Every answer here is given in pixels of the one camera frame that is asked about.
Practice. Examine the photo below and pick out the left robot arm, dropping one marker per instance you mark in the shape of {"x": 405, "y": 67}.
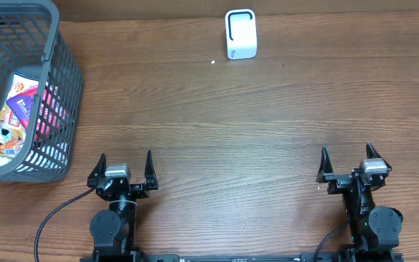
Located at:
{"x": 113, "y": 229}

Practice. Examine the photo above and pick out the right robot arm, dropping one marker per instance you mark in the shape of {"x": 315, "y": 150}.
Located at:
{"x": 374, "y": 230}

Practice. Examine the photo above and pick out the small orange snack packet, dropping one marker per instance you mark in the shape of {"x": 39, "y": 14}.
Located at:
{"x": 11, "y": 148}

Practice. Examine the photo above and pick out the purple red pad package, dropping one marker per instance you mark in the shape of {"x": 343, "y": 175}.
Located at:
{"x": 24, "y": 105}

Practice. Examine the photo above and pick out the dark grey plastic basket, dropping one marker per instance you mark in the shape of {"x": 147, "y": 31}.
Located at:
{"x": 32, "y": 45}

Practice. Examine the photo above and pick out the white barcode scanner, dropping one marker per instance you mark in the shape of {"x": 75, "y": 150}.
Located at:
{"x": 241, "y": 34}

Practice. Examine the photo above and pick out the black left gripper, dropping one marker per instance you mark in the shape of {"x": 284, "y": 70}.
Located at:
{"x": 150, "y": 183}

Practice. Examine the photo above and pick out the yellow snack bag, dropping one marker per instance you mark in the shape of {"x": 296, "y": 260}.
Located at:
{"x": 10, "y": 127}

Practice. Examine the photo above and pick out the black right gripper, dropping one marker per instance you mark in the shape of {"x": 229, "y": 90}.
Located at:
{"x": 338, "y": 181}

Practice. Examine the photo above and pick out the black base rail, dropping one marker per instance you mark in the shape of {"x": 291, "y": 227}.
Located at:
{"x": 303, "y": 257}

